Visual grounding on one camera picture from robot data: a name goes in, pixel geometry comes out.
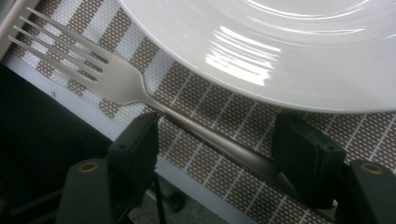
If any striped grey placemat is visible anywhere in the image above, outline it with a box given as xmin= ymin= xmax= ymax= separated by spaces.
xmin=10 ymin=0 xmax=396 ymax=224

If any white board sheet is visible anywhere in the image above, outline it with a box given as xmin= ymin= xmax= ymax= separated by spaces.
xmin=0 ymin=50 xmax=260 ymax=224

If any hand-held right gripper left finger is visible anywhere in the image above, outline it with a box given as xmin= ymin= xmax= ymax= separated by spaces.
xmin=106 ymin=111 xmax=161 ymax=208

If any right hand-held gripper black cable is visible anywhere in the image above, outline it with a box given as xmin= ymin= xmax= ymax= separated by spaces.
xmin=152 ymin=172 xmax=167 ymax=224

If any white round plate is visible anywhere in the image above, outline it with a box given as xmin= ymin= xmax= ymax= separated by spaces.
xmin=116 ymin=0 xmax=396 ymax=114

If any silver fork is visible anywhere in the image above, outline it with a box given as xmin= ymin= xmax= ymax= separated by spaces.
xmin=7 ymin=7 xmax=300 ymax=200

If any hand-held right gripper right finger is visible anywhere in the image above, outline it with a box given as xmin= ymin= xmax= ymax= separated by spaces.
xmin=272 ymin=111 xmax=347 ymax=210

